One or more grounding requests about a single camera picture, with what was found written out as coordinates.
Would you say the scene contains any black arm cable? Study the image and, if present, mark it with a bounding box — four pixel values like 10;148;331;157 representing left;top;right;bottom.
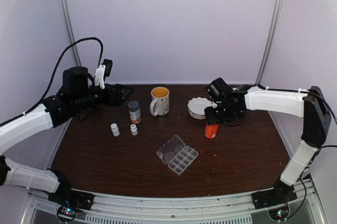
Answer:
0;36;105;127
308;89;337;151

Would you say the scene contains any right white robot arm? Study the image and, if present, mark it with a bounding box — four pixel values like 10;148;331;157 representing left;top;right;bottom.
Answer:
204;77;336;204

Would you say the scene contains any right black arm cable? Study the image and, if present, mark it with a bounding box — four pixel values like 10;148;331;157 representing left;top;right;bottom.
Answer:
308;89;337;151

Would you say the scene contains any front aluminium rail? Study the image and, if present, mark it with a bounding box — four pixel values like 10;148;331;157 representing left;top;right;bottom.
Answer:
19;178;328;223

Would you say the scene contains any aluminium frame post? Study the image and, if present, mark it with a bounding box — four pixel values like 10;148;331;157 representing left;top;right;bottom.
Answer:
55;0;82;66
255;0;284;85

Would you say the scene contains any grey-capped orange pill bottle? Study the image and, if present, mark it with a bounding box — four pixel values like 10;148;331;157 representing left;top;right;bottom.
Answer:
128;101;142;124

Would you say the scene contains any clear plastic pill organizer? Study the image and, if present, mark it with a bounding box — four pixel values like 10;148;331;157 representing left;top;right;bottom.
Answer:
156;135;199;176

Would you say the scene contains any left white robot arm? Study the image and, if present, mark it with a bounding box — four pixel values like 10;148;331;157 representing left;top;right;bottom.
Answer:
1;65;134;205

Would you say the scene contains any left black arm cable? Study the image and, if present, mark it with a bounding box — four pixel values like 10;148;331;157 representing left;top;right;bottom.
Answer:
0;36;105;127

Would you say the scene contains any white scalloped dish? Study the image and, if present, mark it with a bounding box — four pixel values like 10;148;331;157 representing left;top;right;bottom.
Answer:
187;97;213;120

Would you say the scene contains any yellow-inside patterned mug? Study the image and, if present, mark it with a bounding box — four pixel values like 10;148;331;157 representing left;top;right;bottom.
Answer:
150;86;170;116

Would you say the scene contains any right aluminium frame post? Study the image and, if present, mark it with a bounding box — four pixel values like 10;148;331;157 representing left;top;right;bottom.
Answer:
255;0;284;85

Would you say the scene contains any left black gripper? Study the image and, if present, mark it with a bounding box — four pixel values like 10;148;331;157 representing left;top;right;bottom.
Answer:
73;83;134;112

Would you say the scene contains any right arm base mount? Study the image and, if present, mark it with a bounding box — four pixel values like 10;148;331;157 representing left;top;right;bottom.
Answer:
251;189;297;210

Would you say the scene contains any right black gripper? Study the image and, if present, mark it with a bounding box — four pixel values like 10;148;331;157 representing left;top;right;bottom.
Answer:
205;102;237;125

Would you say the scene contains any left aluminium frame post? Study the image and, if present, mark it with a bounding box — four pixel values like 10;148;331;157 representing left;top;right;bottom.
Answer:
55;0;82;66

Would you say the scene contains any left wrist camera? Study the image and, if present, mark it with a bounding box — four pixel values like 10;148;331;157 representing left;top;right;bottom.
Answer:
94;59;113;89

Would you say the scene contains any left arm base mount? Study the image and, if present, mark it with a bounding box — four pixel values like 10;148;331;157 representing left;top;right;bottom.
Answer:
46;188;94;210

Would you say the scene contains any small white bottle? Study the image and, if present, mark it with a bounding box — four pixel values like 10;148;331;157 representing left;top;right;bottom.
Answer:
110;123;120;137
130;124;138;136

